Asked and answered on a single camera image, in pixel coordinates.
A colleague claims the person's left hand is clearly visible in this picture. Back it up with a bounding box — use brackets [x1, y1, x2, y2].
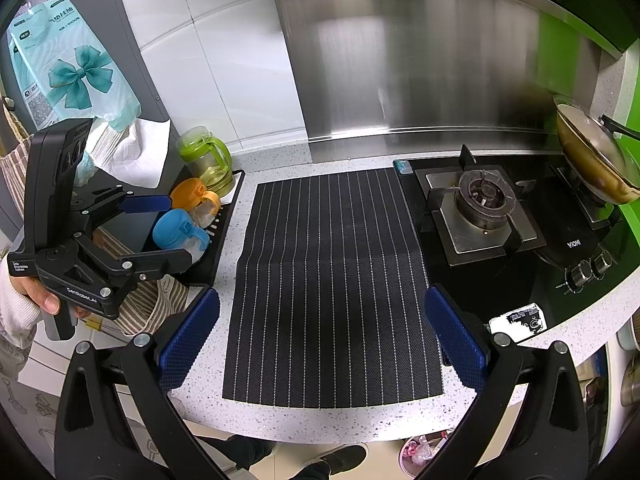
[11, 276, 62, 315]

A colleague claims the blue plastic cup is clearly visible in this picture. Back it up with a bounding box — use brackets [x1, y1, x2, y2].
[152, 208, 211, 261]

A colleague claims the gas burner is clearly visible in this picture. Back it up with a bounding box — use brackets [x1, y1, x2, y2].
[457, 170, 516, 228]

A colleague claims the white paper tissue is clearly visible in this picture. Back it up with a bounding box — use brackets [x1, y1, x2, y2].
[87, 119, 173, 190]

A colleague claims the tissue pack with teal bow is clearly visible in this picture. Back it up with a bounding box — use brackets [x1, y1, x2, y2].
[7, 0, 143, 131]

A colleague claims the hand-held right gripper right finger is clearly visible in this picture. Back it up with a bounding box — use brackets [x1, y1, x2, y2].
[415, 284, 590, 480]

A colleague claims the person's right leg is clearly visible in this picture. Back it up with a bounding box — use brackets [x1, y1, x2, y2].
[295, 462, 331, 480]

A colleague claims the orange plastic cup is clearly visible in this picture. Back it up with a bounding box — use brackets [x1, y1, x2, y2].
[170, 177, 222, 226]

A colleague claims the steel backsplash panel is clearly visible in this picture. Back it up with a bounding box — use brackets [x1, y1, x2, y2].
[272, 0, 616, 163]

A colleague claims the pink trash bin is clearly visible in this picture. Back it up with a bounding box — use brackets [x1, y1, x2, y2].
[401, 430, 453, 480]

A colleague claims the green plastic pitcher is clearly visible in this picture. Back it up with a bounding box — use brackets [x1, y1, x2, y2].
[177, 126, 236, 201]

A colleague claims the black drip tray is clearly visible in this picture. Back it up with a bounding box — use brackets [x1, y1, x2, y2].
[142, 170, 246, 288]

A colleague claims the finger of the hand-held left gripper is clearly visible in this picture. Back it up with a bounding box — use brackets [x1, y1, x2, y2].
[75, 247, 193, 281]
[70, 185, 172, 233]

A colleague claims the brass wok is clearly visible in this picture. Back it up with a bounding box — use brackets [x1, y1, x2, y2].
[552, 94, 640, 206]

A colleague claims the person's right shoe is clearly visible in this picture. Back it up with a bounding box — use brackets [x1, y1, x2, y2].
[317, 444, 367, 480]

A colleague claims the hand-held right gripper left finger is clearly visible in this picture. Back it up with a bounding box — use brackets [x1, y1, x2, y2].
[54, 286, 236, 480]

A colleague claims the black gas stove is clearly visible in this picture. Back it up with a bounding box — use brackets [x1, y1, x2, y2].
[392, 152, 633, 366]

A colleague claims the glass wok lid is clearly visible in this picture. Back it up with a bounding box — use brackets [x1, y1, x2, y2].
[554, 102, 640, 186]

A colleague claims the dark grey cabinet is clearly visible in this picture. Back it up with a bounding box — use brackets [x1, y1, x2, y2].
[45, 0, 171, 126]

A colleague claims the black striped mat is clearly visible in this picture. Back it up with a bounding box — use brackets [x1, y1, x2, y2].
[222, 169, 446, 409]

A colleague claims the striped apron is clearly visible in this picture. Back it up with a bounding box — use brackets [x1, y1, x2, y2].
[0, 105, 191, 337]

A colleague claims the black and white sticker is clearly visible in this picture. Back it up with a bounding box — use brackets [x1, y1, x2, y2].
[489, 302, 548, 343]

